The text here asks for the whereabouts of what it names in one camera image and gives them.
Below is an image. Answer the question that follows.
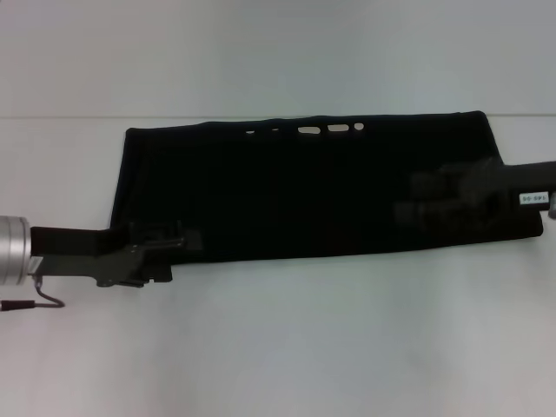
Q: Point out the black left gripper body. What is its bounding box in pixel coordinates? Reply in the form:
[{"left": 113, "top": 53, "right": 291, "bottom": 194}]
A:
[{"left": 28, "top": 226, "right": 151, "bottom": 289}]

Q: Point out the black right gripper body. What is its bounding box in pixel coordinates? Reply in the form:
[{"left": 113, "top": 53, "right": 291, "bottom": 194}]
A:
[{"left": 463, "top": 157, "right": 556, "bottom": 215}]

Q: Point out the black t-shirt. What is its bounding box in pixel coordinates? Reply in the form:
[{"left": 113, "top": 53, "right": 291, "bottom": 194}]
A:
[{"left": 109, "top": 109, "right": 546, "bottom": 267}]

